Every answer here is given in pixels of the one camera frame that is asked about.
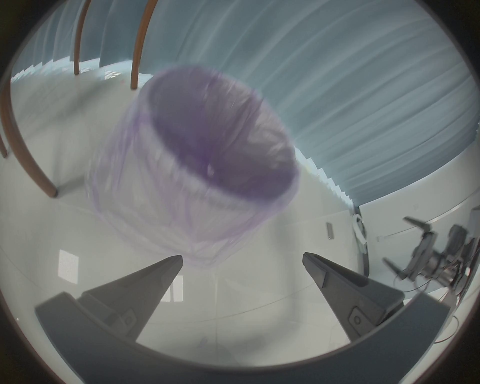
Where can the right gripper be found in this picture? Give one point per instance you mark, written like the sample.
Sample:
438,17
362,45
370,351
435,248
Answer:
422,258

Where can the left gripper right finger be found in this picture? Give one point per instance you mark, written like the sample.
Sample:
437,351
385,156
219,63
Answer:
345,296

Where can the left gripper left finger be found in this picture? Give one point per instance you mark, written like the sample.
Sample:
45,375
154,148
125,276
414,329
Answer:
142,292

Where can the purple plastic bag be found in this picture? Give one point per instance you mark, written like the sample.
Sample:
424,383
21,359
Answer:
225,131

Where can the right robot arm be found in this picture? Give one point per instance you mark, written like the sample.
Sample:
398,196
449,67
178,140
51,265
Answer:
470,258

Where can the white trash bin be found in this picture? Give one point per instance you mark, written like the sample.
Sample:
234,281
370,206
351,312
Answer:
150,195

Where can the pale blue curtain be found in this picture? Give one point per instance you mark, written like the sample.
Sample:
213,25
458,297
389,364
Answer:
337,75

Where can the white cushioned wooden chair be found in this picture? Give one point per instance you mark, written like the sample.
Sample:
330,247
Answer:
135,56

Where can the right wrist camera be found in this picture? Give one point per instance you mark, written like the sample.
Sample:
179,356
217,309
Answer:
456,236

